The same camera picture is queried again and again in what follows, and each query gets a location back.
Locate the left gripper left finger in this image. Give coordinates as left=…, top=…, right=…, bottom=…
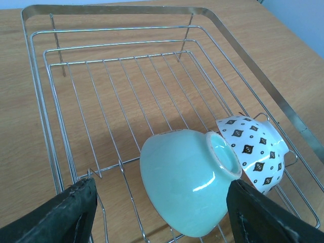
left=1, top=178, right=98, bottom=242

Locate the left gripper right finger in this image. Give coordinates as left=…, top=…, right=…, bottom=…
left=226, top=179, right=323, bottom=242

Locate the red white patterned bowl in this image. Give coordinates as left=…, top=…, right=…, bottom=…
left=216, top=115, right=289, bottom=194

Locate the plain mint green bowl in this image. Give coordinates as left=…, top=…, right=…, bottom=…
left=140, top=129, right=242, bottom=237

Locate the wire dish rack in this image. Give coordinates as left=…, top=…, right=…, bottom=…
left=21, top=5, right=323, bottom=242

